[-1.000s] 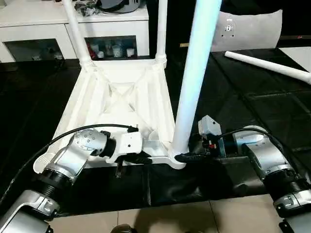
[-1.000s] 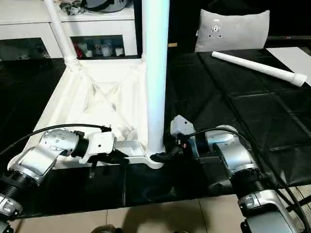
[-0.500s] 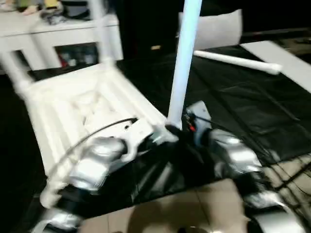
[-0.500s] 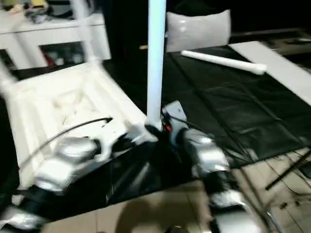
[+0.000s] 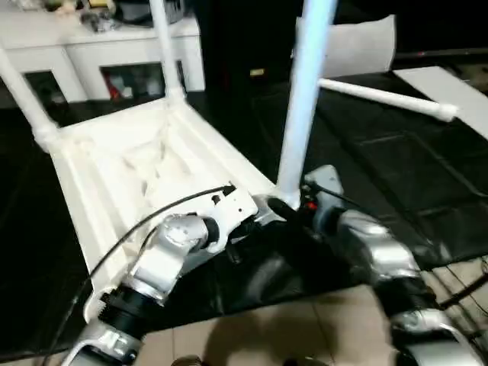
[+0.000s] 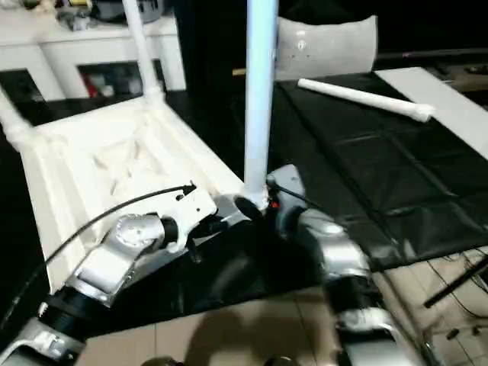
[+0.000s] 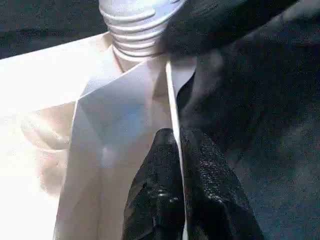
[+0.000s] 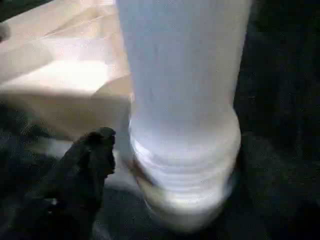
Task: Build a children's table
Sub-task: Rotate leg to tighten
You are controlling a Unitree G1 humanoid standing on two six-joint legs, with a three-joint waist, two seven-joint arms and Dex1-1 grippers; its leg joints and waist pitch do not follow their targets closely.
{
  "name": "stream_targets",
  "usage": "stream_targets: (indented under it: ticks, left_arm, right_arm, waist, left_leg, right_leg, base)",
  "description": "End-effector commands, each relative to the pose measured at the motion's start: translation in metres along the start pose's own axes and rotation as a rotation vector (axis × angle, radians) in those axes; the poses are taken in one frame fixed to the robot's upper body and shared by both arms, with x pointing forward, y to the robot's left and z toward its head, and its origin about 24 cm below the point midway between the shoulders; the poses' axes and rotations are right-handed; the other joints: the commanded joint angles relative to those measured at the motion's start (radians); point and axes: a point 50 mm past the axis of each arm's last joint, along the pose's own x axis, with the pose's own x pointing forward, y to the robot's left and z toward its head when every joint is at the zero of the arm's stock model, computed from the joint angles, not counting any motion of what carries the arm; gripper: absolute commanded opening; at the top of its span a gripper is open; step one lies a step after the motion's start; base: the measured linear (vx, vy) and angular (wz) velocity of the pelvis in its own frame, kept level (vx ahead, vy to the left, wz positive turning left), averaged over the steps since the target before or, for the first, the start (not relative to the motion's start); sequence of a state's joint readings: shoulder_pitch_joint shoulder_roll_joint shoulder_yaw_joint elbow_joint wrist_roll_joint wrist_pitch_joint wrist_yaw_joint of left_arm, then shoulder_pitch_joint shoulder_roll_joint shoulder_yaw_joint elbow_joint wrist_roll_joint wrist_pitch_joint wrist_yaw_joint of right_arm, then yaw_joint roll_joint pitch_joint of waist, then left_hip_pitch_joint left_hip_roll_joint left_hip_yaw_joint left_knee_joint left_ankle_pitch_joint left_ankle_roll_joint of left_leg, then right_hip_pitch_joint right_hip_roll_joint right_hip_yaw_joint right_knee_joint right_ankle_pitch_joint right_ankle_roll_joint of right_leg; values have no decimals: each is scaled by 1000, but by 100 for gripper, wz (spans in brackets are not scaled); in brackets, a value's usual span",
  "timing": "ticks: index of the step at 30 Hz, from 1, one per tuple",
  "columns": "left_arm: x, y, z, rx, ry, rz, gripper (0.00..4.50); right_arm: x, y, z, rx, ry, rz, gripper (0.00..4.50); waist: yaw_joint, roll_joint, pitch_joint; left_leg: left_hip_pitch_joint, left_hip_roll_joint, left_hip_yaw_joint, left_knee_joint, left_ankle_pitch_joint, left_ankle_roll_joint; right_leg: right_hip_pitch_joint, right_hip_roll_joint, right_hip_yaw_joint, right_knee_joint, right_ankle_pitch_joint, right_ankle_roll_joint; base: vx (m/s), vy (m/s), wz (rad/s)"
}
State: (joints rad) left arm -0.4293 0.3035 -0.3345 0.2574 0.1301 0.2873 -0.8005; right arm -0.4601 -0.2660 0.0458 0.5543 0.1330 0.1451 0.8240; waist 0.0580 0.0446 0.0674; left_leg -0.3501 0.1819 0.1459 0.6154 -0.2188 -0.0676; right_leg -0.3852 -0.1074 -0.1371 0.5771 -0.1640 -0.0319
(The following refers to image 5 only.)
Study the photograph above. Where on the white cabinet with glass doors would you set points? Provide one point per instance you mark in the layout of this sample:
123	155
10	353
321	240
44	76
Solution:
114	45

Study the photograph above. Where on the black stand leg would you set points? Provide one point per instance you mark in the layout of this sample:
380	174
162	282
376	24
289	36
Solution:
461	293

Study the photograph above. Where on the dark round object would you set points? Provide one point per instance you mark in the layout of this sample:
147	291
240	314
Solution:
133	11

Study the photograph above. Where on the black cabinet with yellow label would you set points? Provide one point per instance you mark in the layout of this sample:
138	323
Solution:
228	45

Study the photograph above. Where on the grey pillow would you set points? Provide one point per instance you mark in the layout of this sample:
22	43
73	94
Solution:
362	49

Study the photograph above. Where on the black padded mat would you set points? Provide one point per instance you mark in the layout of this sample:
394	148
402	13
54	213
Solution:
381	160

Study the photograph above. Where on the small tan toy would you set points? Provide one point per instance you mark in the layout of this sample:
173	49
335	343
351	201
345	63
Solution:
61	9

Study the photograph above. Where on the white flat board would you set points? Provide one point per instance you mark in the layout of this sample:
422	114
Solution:
450	95

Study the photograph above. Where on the small red item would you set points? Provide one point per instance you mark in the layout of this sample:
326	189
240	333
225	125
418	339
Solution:
114	89

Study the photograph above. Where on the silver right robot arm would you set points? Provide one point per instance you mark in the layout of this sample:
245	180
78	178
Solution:
373	244

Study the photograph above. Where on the white plastic table top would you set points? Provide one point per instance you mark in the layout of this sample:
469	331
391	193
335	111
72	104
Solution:
114	160

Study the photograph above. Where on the white plastic table leg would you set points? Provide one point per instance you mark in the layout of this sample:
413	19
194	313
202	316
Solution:
305	95
381	95
167	57
23	99

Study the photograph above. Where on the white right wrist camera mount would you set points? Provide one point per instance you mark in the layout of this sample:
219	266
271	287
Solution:
324	179

